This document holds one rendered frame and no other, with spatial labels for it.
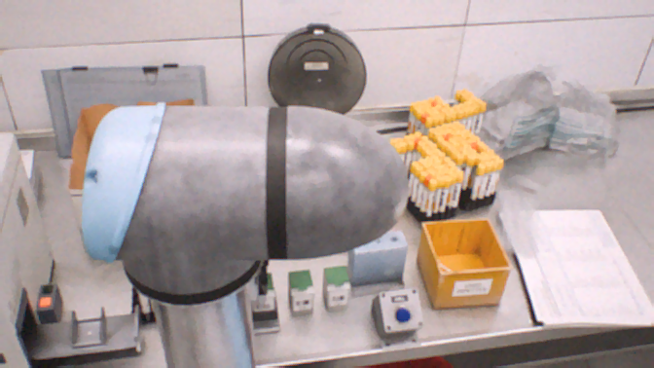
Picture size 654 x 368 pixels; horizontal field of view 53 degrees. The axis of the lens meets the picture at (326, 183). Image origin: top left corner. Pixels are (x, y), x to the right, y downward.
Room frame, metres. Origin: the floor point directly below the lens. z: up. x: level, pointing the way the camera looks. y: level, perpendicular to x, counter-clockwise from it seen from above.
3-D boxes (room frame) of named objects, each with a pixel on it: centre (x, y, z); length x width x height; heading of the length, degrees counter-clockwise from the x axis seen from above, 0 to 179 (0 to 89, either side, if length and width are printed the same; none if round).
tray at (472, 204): (1.17, -0.30, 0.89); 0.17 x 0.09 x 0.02; 30
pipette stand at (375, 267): (0.87, -0.10, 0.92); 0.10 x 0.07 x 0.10; 105
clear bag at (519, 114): (1.38, -0.45, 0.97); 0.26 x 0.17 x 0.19; 124
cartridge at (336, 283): (0.81, -0.03, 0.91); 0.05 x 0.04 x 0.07; 13
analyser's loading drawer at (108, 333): (0.67, 0.40, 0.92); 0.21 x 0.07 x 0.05; 103
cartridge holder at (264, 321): (0.77, 0.10, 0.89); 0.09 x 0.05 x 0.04; 12
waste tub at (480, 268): (0.87, -0.26, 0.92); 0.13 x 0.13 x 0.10; 10
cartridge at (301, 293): (0.80, 0.04, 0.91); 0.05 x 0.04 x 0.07; 13
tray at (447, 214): (1.12, -0.21, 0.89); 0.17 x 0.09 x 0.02; 30
